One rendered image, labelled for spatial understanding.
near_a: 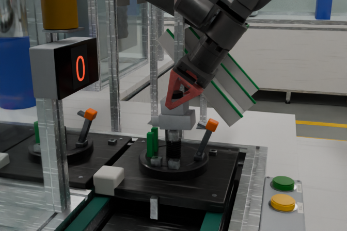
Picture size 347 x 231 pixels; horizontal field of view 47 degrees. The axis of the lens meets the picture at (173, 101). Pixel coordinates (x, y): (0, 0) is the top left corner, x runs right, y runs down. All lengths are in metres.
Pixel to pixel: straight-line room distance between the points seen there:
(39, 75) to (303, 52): 4.18
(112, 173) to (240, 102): 0.47
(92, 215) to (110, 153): 0.20
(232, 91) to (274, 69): 3.57
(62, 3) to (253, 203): 0.45
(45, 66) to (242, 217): 0.38
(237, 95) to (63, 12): 0.62
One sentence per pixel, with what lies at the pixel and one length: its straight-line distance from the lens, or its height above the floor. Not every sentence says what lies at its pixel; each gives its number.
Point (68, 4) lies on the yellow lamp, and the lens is 0.59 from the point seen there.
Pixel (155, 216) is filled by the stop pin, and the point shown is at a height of 0.93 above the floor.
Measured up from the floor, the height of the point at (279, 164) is 0.86.
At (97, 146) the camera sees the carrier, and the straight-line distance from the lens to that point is 0.92.
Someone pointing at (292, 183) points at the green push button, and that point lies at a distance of 0.77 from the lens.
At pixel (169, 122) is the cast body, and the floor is 1.07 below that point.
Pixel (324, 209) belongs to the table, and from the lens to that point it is 0.94.
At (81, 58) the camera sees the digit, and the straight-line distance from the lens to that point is 0.61.
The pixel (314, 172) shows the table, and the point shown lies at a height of 0.86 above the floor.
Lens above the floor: 1.32
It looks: 16 degrees down
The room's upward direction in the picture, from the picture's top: straight up
